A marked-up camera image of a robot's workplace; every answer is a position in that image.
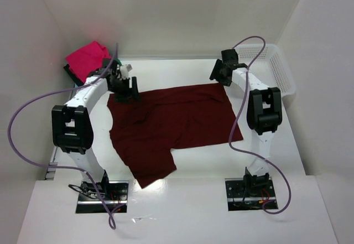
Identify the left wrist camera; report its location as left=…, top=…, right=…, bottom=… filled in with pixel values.
left=118, top=64, right=132, bottom=80

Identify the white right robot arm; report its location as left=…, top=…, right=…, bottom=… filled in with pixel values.
left=210, top=49, right=283, bottom=196

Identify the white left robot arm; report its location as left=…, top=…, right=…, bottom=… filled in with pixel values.
left=51, top=59, right=140, bottom=195

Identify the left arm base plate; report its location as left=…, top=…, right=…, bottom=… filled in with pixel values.
left=68, top=181, right=129, bottom=214

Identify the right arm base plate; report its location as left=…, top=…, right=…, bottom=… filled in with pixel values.
left=225, top=178, right=278, bottom=211

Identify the pink folded t shirt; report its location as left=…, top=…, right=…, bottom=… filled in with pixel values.
left=65, top=41, right=111, bottom=83

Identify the white plastic basket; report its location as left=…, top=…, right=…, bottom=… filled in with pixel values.
left=236, top=44, right=296, bottom=97

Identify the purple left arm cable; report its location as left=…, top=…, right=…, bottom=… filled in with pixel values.
left=7, top=42, right=125, bottom=230

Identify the black folded t shirt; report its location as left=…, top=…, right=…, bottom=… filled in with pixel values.
left=63, top=64, right=84, bottom=87

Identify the dark red t shirt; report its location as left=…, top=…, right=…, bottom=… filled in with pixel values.
left=107, top=84, right=243, bottom=188

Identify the green folded t shirt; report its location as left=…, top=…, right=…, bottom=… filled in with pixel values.
left=102, top=59, right=122, bottom=68

